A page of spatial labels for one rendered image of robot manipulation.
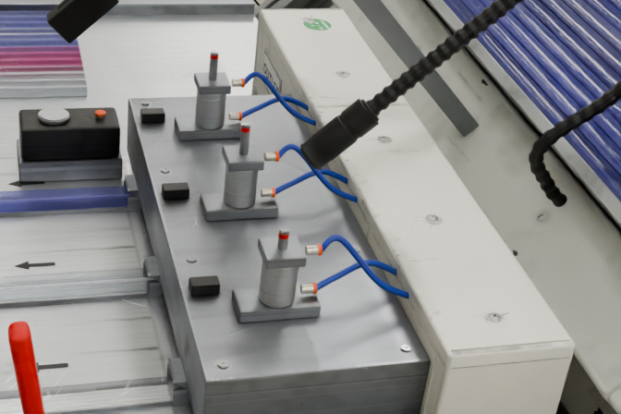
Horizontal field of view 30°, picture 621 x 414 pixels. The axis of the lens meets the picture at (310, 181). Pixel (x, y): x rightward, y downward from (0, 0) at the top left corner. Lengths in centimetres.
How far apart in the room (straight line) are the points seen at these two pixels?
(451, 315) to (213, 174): 23
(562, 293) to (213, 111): 29
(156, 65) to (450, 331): 53
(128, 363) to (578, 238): 30
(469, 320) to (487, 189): 18
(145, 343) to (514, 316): 24
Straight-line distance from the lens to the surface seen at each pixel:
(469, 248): 76
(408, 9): 107
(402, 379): 69
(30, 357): 62
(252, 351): 68
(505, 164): 86
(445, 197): 81
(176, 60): 114
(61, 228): 88
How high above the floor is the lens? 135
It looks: 8 degrees down
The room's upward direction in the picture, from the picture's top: 52 degrees clockwise
